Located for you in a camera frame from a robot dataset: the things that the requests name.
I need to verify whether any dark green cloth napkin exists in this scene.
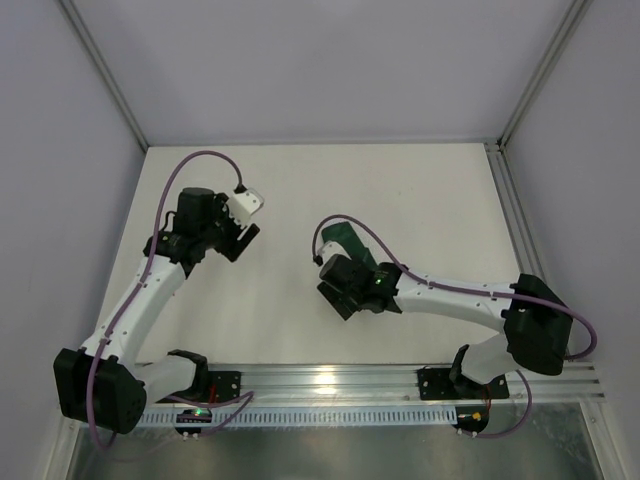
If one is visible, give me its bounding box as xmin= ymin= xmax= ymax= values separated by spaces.
xmin=321 ymin=221 xmax=377 ymax=269

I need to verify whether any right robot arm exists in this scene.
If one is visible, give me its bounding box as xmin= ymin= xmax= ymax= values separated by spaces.
xmin=317 ymin=254 xmax=573 ymax=399

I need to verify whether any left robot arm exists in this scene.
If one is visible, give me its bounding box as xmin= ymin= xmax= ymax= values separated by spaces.
xmin=53 ymin=187 xmax=264 ymax=434

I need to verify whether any right black controller board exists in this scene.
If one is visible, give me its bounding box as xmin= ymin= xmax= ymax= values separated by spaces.
xmin=453 ymin=406 xmax=490 ymax=437

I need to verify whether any black controller board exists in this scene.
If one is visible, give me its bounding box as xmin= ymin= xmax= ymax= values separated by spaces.
xmin=453 ymin=406 xmax=490 ymax=437
xmin=174 ymin=408 xmax=212 ymax=436

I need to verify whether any left black controller board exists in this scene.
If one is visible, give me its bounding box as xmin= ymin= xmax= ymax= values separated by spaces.
xmin=174 ymin=408 xmax=212 ymax=436

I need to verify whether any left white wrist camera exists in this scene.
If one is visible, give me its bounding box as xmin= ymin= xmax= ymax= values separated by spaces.
xmin=226 ymin=188 xmax=264 ymax=227

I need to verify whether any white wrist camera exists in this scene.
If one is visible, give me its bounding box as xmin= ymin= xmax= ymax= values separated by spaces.
xmin=226 ymin=188 xmax=264 ymax=227
xmin=319 ymin=241 xmax=348 ymax=263

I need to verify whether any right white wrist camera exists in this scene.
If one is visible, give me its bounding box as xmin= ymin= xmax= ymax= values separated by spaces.
xmin=319 ymin=241 xmax=348 ymax=263

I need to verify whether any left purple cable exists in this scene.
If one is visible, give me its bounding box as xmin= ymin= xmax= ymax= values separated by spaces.
xmin=87 ymin=149 xmax=256 ymax=451

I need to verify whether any purple cable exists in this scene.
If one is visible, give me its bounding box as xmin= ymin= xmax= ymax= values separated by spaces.
xmin=87 ymin=149 xmax=256 ymax=451
xmin=311 ymin=214 xmax=600 ymax=441

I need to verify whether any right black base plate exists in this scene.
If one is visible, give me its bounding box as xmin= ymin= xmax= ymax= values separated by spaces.
xmin=416 ymin=367 xmax=510 ymax=401

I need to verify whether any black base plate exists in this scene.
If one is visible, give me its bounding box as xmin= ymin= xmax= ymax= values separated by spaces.
xmin=416 ymin=367 xmax=510 ymax=401
xmin=199 ymin=370 xmax=242 ymax=404

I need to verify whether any slotted grey cable duct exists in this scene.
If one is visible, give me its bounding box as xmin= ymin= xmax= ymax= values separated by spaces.
xmin=138 ymin=404 xmax=455 ymax=428

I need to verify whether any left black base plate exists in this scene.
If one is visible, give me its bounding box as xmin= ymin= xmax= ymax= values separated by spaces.
xmin=199 ymin=370 xmax=242 ymax=404

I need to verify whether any right side aluminium rail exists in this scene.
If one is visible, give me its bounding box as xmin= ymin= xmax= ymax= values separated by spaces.
xmin=482 ymin=140 xmax=573 ymax=362

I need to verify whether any aluminium rail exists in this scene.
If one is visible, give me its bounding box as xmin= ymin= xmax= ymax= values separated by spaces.
xmin=482 ymin=140 xmax=573 ymax=362
xmin=139 ymin=362 xmax=607 ymax=407

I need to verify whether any front aluminium rail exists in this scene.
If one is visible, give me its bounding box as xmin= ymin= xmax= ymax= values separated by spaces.
xmin=139 ymin=362 xmax=607 ymax=407

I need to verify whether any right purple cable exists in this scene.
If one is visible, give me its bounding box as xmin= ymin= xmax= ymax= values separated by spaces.
xmin=311 ymin=214 xmax=600 ymax=441

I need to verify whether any left rear frame post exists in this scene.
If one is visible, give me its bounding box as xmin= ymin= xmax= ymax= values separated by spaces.
xmin=56 ymin=0 xmax=150 ymax=153

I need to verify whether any frame post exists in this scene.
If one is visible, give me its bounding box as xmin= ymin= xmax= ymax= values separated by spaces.
xmin=497 ymin=0 xmax=592 ymax=149
xmin=56 ymin=0 xmax=150 ymax=153

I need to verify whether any right rear frame post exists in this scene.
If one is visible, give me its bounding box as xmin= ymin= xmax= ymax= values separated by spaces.
xmin=497 ymin=0 xmax=592 ymax=149

